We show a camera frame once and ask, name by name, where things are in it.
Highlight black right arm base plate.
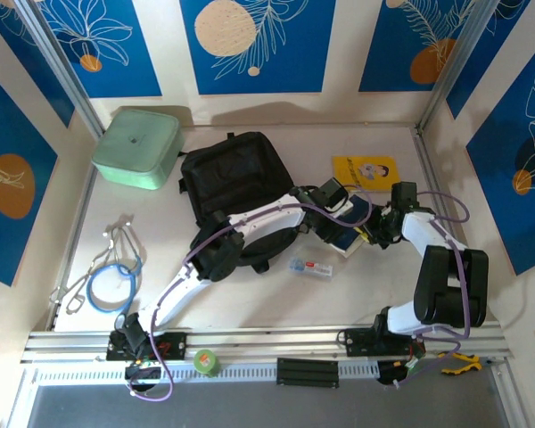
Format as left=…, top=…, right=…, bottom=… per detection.
left=343, top=327, right=427, bottom=359

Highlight mint green lunch box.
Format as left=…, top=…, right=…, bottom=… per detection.
left=91, top=110, right=186, bottom=193

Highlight black fabric backpack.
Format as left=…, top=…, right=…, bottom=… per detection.
left=177, top=131, right=305, bottom=276

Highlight yellow black pliers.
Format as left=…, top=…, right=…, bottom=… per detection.
left=437, top=350, right=484, bottom=376

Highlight aluminium side rail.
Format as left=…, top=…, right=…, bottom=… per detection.
left=412, top=127, right=486, bottom=323
left=46, top=133, right=103, bottom=332

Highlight blue poster with white flower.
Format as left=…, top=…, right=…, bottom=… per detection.
left=38, top=0, right=163, bottom=99

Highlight dark blue notebook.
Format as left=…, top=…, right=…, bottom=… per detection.
left=327, top=195, right=373, bottom=261

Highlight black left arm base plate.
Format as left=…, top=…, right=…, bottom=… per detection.
left=105, top=330, right=189, bottom=362

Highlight green tape roll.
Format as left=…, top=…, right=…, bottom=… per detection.
left=193, top=348, right=223, bottom=378

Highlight toothpaste tube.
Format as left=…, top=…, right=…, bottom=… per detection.
left=287, top=257, right=336, bottom=284

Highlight aluminium corner post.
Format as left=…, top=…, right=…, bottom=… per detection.
left=15, top=0, right=107, bottom=139
left=417, top=0, right=485, bottom=133

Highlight yellow cartoon book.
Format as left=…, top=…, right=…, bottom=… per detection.
left=332, top=154, right=399, bottom=193

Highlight blue poster with cream circle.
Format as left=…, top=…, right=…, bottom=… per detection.
left=179, top=0, right=337, bottom=95

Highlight blue tube stethoscope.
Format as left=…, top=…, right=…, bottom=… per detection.
left=48, top=215, right=144, bottom=330

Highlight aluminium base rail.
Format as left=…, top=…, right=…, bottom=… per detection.
left=20, top=320, right=514, bottom=365

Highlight blue poster with orange circle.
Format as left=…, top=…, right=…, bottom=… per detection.
left=465, top=30, right=535, bottom=276
left=0, top=62, right=60, bottom=287
left=358, top=0, right=473, bottom=94

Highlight black ribbed block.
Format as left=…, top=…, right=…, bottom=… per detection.
left=276, top=357, right=341, bottom=390

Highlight slotted grey cable duct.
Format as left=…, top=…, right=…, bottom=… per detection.
left=34, top=360, right=381, bottom=385

